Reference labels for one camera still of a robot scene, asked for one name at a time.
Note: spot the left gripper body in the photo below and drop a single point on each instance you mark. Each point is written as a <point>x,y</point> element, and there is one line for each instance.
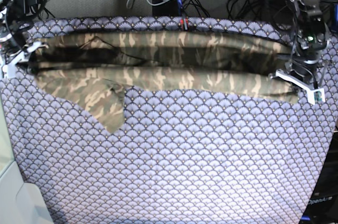
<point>302,68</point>

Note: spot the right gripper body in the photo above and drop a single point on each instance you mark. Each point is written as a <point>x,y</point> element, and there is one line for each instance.
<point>28,63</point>

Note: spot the camouflage T-shirt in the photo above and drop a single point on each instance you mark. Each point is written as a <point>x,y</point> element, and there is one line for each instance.
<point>93,70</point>

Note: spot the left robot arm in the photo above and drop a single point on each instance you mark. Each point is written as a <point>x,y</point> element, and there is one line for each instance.
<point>309,37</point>

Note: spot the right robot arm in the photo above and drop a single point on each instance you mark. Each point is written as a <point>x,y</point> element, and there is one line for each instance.
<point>16,19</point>

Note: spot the red black clamp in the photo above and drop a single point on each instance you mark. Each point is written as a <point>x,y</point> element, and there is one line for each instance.
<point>184,24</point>

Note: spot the black OpenArm case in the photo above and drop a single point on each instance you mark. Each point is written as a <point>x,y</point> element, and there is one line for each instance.
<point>322,206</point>

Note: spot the black box under table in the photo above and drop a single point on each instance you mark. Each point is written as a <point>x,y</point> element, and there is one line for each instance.
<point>170,8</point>

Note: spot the fan pattern tablecloth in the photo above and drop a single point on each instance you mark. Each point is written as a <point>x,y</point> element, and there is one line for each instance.
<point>180,156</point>

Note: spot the white plastic bin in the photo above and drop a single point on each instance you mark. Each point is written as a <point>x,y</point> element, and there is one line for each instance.
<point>20,202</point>

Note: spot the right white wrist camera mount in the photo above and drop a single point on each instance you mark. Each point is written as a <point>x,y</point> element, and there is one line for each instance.
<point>8,61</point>

